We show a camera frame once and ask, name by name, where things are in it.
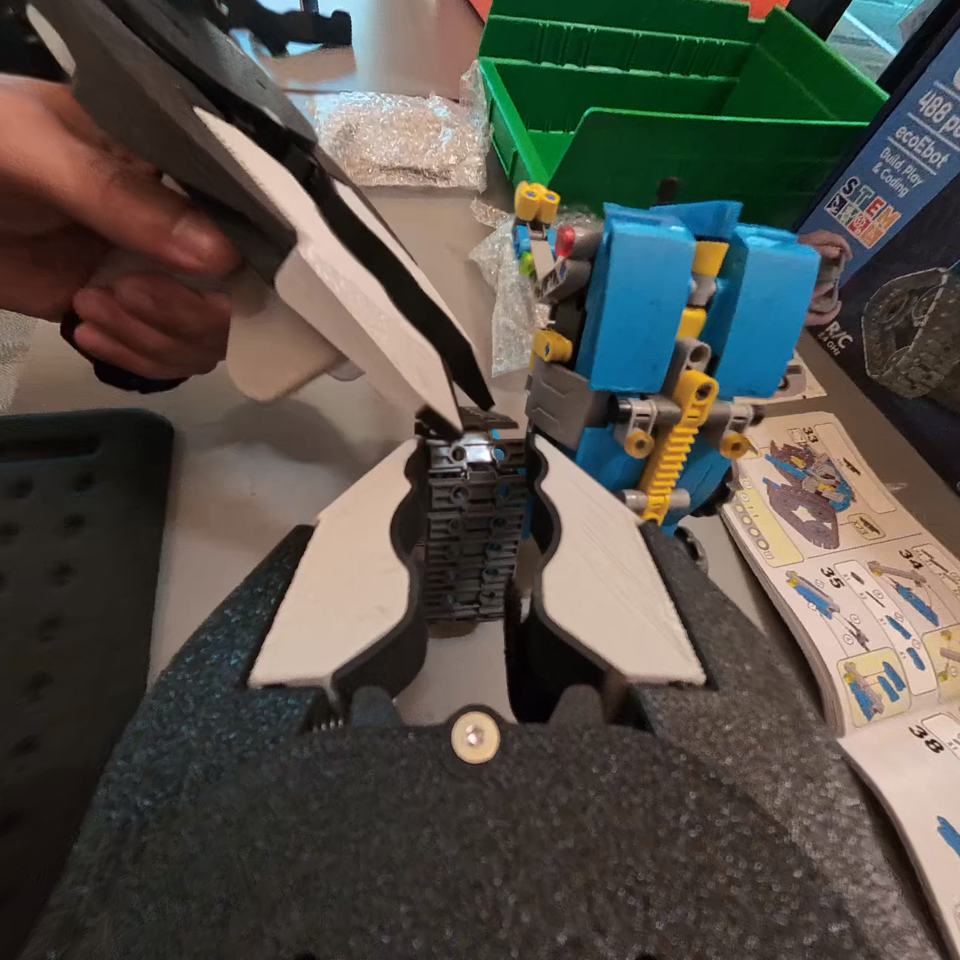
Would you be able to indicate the grey desk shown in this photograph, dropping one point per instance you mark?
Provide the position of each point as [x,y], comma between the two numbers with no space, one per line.
[247,465]

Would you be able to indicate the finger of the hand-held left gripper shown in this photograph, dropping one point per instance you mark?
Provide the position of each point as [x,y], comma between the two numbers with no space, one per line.
[360,322]
[379,232]

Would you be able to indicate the black perforated pad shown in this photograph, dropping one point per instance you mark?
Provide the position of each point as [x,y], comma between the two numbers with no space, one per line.
[67,600]

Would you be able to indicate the black plastic bracket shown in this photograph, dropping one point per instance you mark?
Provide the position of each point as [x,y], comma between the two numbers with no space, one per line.
[292,26]

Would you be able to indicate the neighbouring grey table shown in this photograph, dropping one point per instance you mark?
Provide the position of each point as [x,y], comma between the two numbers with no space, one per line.
[420,37]

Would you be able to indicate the instruction booklet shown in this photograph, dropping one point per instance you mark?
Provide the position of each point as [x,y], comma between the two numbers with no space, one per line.
[847,600]

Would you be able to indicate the person's left hand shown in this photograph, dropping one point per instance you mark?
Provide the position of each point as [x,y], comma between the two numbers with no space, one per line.
[90,210]

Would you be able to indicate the blue toy robot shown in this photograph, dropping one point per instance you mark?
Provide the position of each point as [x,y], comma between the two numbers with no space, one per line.
[637,315]

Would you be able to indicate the green plastic bin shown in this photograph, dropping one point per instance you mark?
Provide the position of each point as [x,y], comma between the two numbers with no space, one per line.
[675,135]

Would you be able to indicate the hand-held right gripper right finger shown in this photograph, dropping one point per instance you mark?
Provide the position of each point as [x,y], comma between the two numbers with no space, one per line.
[615,592]

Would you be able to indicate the dark blue robot kit box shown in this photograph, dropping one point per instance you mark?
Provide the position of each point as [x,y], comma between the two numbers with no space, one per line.
[900,262]

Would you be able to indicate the bubble wrap bag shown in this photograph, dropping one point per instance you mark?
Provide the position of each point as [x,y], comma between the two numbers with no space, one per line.
[405,142]
[510,300]

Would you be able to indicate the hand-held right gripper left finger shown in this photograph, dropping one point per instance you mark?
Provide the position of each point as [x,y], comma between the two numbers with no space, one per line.
[345,592]

